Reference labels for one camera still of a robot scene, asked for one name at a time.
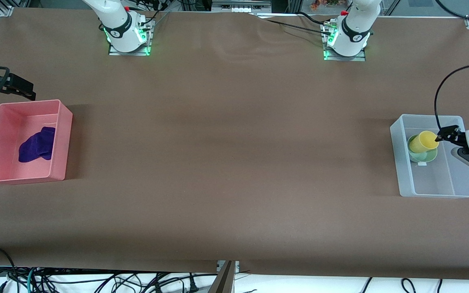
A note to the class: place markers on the yellow cup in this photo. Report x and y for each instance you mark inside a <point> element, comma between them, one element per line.
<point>424,140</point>

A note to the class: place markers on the green plastic cup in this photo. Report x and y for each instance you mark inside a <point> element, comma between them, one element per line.
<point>421,156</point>

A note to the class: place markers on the purple cloth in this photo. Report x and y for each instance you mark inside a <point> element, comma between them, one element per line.
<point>37,146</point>

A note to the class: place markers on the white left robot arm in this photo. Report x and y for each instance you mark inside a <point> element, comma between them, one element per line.
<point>356,24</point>

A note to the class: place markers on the clear plastic bin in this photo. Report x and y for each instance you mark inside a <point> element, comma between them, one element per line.
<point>434,179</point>

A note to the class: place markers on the pink plastic bin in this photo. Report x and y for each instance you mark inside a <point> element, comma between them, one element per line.
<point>61,138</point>

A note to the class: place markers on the brown table cover sheet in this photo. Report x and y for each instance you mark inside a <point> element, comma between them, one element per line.
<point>234,122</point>

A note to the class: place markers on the white power strip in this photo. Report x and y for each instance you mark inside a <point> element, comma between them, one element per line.
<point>240,8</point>

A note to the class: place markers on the aluminium frame profile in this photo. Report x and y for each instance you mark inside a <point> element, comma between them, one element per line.
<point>6,8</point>

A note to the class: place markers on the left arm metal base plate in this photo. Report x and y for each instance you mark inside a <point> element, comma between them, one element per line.
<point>360,57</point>

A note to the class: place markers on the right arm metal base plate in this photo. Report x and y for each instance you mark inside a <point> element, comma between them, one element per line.
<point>147,38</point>

